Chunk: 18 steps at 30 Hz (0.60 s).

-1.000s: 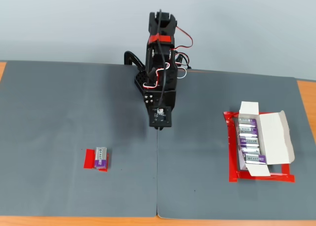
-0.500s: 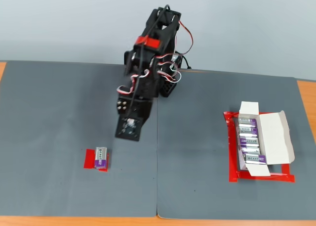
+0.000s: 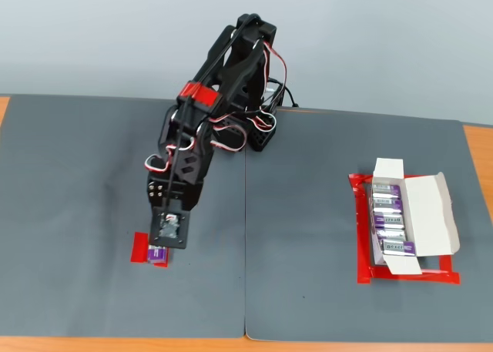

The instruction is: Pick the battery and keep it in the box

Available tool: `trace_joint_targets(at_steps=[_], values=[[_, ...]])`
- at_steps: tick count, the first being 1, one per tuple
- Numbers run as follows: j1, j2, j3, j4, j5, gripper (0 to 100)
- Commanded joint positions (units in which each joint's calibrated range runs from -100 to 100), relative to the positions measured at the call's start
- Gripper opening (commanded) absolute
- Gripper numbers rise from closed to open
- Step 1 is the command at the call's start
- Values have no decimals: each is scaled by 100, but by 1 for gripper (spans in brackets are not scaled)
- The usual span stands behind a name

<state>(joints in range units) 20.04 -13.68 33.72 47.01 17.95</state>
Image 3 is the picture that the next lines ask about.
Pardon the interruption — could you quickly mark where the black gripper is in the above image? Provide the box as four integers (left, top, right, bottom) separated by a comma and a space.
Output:
146, 173, 206, 214

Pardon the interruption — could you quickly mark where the black camera cable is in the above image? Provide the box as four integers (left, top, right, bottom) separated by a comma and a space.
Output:
163, 12, 260, 211

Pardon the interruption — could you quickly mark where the purple silver Bexel battery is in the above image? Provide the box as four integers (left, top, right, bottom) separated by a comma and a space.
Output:
372, 212, 405, 230
374, 228, 407, 243
371, 183, 402, 199
146, 244, 169, 264
380, 240, 417, 257
372, 196, 404, 214

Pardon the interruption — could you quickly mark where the red white servo wire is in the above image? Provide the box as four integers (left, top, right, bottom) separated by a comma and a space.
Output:
263, 42, 290, 96
209, 112, 279, 153
143, 135, 196, 175

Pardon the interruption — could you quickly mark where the grey foam mat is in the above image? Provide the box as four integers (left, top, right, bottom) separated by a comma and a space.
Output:
244, 106, 493, 344
0, 93, 247, 339

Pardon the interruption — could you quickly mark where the red tape patch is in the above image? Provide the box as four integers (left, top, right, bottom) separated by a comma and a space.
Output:
129, 231, 172, 269

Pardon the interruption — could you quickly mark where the red tape frame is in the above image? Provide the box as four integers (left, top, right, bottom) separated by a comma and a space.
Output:
347, 171, 461, 285

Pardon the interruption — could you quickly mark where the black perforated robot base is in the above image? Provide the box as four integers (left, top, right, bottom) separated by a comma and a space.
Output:
221, 111, 279, 153

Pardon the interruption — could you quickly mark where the black power cable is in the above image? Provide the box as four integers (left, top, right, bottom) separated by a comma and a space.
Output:
265, 77, 300, 109

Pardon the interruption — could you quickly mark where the black square wrist camera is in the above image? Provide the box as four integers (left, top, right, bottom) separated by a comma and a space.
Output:
149, 207, 191, 250

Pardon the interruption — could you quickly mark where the white cardboard box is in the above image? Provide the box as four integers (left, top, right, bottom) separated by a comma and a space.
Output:
371, 157, 461, 277

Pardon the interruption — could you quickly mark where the red tape band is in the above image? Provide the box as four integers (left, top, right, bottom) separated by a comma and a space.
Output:
177, 81, 221, 109

